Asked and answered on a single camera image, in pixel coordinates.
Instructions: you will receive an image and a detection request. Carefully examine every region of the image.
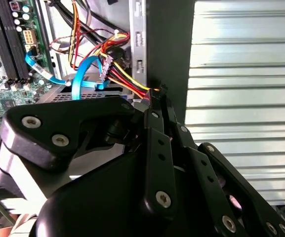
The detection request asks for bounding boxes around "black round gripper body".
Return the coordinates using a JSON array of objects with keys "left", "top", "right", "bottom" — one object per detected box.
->
[{"left": 31, "top": 150, "right": 223, "bottom": 237}]

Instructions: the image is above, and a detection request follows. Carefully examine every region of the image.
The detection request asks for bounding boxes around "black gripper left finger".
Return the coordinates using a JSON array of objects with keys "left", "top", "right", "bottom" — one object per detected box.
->
[{"left": 0, "top": 96, "right": 178, "bottom": 220}]

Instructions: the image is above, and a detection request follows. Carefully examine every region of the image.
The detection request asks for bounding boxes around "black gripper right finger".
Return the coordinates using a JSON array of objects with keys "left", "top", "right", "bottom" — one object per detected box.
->
[{"left": 161, "top": 84, "right": 285, "bottom": 237}]

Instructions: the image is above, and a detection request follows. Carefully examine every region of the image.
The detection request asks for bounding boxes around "red yellow black power wire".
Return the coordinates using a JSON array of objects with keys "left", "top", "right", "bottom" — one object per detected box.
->
[{"left": 92, "top": 32, "right": 169, "bottom": 109}]

